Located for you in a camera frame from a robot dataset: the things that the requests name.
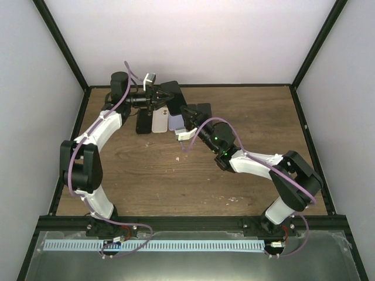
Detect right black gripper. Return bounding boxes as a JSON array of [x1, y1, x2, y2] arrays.
[[180, 107, 219, 154]]

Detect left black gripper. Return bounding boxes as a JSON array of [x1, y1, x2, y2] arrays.
[[124, 85, 173, 112]]

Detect black phone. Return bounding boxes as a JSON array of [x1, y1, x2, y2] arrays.
[[187, 104, 197, 111], [165, 81, 187, 116]]

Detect lilac phone case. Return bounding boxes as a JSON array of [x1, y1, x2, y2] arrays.
[[168, 114, 185, 131]]

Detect black phone case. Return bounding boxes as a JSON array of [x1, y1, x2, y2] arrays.
[[135, 109, 153, 135]]

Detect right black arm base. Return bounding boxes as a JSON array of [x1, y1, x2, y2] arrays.
[[241, 215, 296, 239]]

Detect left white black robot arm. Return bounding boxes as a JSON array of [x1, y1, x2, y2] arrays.
[[59, 71, 176, 237]]

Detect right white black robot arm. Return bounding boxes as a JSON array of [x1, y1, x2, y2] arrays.
[[175, 106, 323, 236]]

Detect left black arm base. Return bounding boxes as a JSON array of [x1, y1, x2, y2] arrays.
[[84, 213, 134, 239]]

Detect light blue slotted strip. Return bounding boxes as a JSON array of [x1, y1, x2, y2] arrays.
[[43, 239, 265, 252]]

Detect clear plastic sheet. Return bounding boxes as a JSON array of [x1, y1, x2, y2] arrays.
[[26, 231, 360, 280]]

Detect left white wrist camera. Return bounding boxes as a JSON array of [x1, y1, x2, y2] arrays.
[[143, 73, 156, 91]]

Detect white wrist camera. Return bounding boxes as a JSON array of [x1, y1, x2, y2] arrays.
[[143, 73, 156, 91], [174, 128, 197, 142]]

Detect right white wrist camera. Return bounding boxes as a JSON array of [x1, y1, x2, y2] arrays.
[[174, 128, 197, 142]]

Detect black front frame rail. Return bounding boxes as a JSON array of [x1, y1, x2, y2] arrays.
[[36, 215, 350, 233]]

